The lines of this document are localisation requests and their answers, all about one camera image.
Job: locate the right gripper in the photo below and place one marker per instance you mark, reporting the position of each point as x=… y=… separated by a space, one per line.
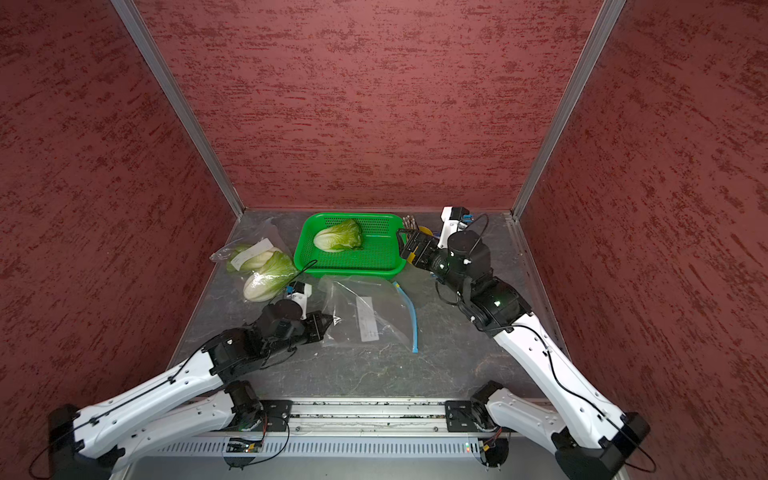
x=430 y=244

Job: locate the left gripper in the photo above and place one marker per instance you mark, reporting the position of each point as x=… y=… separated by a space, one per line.
x=315 y=320

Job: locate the chinese cabbage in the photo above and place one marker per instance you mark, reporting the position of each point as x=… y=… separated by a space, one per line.
x=341 y=237
x=248 y=258
x=269 y=280

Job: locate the clear zipper bag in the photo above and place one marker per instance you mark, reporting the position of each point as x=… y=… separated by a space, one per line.
x=265 y=234
x=367 y=312

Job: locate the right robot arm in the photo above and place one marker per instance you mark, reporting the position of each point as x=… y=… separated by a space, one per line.
x=589 y=436

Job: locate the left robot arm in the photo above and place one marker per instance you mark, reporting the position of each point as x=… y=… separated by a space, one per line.
x=205 y=392

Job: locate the chinese cabbage back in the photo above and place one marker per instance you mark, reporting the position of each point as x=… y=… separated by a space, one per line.
x=341 y=237

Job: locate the green plastic basket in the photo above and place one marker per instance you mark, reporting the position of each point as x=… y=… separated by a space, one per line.
x=379 y=255

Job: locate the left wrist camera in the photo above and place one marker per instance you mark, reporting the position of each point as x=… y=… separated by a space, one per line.
x=299 y=293

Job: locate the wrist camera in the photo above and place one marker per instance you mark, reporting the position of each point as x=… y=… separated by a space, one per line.
x=299 y=293
x=454 y=219

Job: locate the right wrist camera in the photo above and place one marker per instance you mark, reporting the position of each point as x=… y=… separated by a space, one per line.
x=454 y=219

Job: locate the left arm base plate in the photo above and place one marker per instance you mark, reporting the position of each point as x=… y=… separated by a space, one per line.
x=261 y=416

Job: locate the aluminium front rail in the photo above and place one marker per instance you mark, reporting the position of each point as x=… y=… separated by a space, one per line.
x=366 y=414

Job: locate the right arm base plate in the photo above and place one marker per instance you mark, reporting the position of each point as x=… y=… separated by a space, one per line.
x=468 y=416

